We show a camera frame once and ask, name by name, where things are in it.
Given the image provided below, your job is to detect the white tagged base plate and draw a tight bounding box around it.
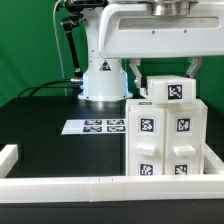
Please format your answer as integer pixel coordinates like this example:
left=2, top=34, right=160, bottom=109
left=61, top=119, right=126, bottom=135

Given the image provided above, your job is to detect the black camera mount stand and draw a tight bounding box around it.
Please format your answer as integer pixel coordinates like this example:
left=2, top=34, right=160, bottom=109
left=56, top=0, right=108, bottom=78

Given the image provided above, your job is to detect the white cabinet body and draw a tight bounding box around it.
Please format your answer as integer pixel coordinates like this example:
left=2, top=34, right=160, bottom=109
left=125, top=100, right=207, bottom=176

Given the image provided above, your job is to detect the white U-shaped workspace frame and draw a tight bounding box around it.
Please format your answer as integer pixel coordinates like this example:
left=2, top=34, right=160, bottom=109
left=0, top=144, right=224, bottom=203

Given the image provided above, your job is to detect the white cabinet top block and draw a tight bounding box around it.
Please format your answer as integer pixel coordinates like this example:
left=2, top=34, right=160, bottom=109
left=140, top=75, right=196, bottom=104

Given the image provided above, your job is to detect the black cable bundle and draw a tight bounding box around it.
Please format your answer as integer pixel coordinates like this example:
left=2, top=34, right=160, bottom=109
left=17, top=77, right=84, bottom=98

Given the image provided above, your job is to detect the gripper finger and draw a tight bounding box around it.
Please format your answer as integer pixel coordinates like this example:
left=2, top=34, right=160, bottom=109
left=129, top=58, right=147, bottom=88
left=186, top=57, right=202, bottom=78

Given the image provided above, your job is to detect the white door panel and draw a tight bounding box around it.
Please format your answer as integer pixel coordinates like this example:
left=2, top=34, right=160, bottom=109
left=126, top=105, right=165, bottom=176
left=164, top=102, right=207, bottom=175

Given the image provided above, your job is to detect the grey hanging cable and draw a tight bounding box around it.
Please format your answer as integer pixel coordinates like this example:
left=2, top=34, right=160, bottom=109
left=52, top=0, right=68, bottom=96

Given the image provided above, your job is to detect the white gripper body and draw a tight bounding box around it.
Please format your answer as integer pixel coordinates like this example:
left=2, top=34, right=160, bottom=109
left=98, top=0, right=224, bottom=58

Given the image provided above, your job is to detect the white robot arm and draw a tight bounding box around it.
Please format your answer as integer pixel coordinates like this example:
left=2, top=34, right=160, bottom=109
left=64, top=0, right=224, bottom=101

